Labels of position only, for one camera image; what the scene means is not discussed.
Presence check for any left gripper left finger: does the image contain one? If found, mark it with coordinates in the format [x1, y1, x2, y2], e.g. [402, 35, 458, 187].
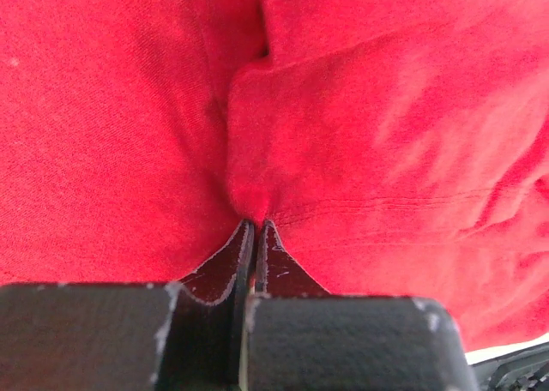
[180, 220, 255, 305]

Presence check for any dark red t shirt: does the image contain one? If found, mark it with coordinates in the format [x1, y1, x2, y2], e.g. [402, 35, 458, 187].
[1, 0, 548, 351]

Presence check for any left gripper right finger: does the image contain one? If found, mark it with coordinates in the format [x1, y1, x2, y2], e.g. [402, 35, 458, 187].
[255, 220, 330, 298]

